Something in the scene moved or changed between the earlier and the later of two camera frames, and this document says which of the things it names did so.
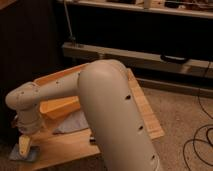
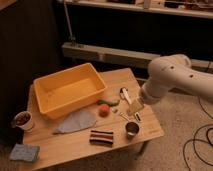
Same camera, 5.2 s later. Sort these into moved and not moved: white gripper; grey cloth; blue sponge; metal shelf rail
Moved: white gripper
Not moved: grey cloth; blue sponge; metal shelf rail
